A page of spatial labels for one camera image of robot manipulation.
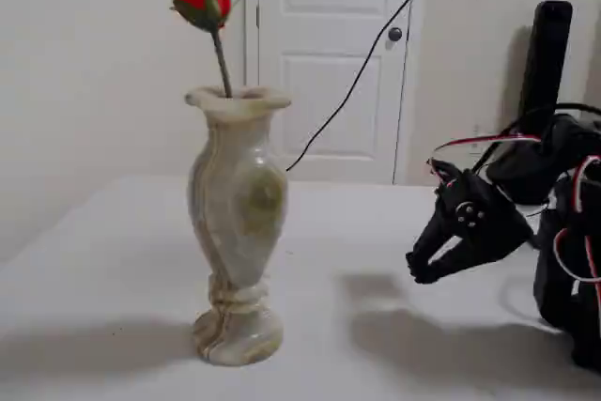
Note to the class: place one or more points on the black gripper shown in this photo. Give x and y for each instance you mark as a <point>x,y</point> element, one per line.
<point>485,232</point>

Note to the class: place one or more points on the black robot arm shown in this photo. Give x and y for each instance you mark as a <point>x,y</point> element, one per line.
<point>563,288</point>

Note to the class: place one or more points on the cream marble onyx vase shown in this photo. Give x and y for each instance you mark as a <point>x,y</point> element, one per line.
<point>235,213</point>

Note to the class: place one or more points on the white panel door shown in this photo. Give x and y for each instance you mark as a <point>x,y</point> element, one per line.
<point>328,91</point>

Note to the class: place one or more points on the dark round door knob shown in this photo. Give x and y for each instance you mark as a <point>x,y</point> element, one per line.
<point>395,34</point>

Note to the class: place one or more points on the tall black stand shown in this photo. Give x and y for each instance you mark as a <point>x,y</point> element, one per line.
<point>547,53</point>

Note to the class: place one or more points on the white wall outlet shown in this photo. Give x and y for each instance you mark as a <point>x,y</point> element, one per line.
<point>475,140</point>

